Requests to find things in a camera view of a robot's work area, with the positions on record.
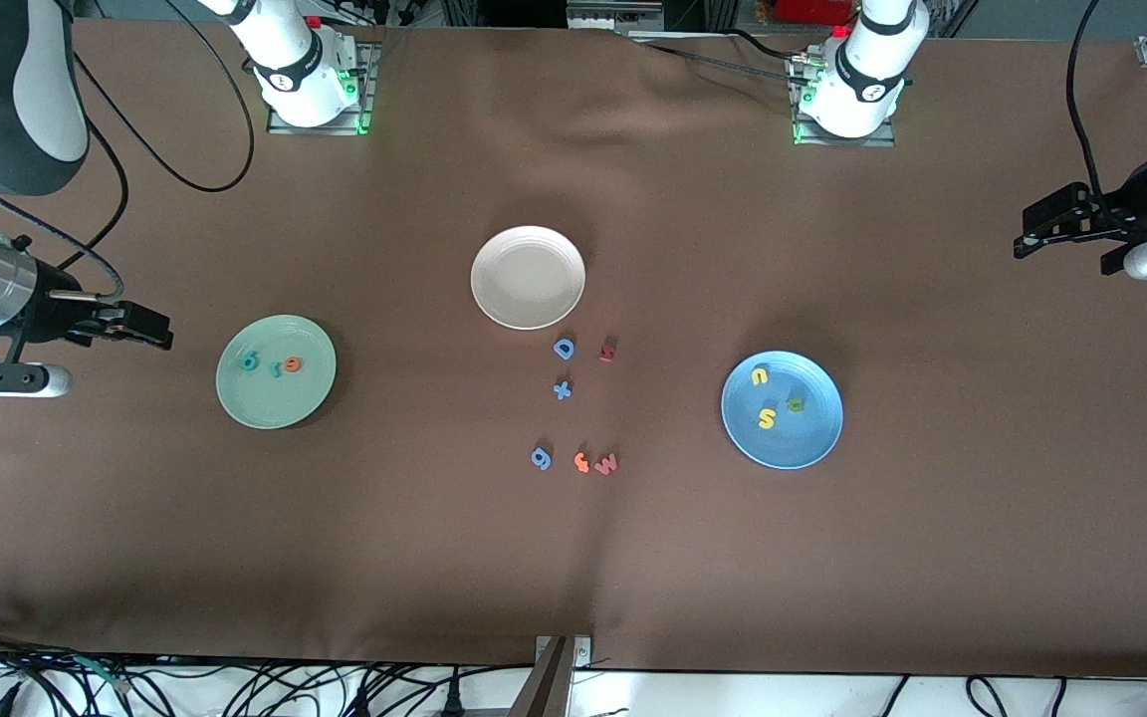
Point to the dark metal post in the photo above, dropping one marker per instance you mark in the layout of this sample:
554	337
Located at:
546	687

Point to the blue foam letter D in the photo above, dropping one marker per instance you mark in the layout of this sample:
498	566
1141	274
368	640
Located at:
557	348

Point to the brown table cloth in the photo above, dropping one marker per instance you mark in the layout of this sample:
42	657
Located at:
573	558

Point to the pale green round plate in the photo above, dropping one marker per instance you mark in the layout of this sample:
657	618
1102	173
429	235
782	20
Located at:
275	403

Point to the orange foam letter f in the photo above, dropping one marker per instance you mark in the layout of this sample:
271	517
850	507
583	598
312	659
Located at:
581	461

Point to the blue round plate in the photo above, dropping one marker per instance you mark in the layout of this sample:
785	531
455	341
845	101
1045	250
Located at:
802	443

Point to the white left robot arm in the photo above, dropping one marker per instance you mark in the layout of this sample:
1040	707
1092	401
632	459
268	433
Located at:
847	105

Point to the small metal table bracket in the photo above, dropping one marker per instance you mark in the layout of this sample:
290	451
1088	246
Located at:
583	652

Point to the blue foam letter x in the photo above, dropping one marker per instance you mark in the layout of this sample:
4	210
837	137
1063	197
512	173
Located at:
562	389

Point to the black power plug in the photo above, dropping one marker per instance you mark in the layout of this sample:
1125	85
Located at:
452	702

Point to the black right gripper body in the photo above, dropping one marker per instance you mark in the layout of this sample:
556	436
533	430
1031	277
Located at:
48	312

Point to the blue foam letter g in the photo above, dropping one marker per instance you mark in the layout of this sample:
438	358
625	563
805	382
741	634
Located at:
547	456

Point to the teal foam letter b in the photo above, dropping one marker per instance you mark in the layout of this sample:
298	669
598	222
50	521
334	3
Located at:
244	364

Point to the pink foam letter W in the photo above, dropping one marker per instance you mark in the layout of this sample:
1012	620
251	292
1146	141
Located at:
607	466

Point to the cream white round plate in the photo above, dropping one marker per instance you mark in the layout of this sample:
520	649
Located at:
528	279

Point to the yellow foam letter S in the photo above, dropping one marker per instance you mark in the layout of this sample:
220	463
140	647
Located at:
767	418

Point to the red box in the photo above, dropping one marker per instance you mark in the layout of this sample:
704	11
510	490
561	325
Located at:
812	10

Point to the yellow foam letter u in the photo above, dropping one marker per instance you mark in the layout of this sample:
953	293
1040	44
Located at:
760	369

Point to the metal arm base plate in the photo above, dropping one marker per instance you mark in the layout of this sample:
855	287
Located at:
882	139
280	125

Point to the maroon foam letter z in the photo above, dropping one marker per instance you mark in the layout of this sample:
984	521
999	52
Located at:
607	350

